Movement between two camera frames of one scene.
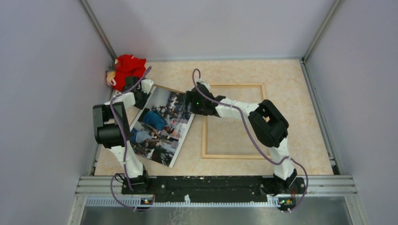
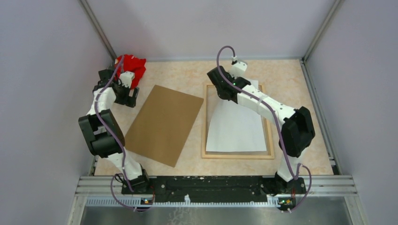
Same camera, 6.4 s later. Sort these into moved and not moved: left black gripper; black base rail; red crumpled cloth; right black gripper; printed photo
Moved: right black gripper; left black gripper; printed photo
Not moved: red crumpled cloth; black base rail
